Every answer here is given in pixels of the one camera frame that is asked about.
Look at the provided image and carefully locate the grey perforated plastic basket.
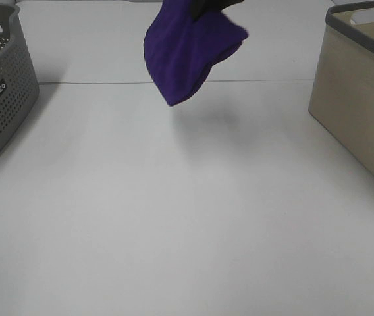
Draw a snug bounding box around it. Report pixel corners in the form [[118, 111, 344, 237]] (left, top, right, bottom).
[[0, 4, 40, 154]]

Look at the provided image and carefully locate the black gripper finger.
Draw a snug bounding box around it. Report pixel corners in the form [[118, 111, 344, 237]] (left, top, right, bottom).
[[189, 0, 244, 23]]

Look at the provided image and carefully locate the purple towel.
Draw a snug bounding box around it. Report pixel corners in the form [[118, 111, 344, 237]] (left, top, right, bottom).
[[143, 0, 248, 107]]

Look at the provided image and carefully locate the beige bin with grey rim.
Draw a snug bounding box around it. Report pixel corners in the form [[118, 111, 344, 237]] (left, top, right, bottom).
[[308, 1, 374, 176]]

